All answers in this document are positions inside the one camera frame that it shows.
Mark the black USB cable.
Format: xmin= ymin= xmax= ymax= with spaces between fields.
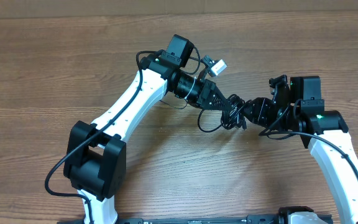
xmin=196 ymin=108 xmax=229 ymax=134
xmin=221 ymin=93 xmax=248 ymax=131

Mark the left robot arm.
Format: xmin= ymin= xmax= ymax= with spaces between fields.
xmin=63 ymin=35 xmax=230 ymax=223

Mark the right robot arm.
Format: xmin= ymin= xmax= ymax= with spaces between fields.
xmin=241 ymin=75 xmax=358 ymax=223

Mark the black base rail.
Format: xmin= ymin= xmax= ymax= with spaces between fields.
xmin=57 ymin=213 xmax=334 ymax=224

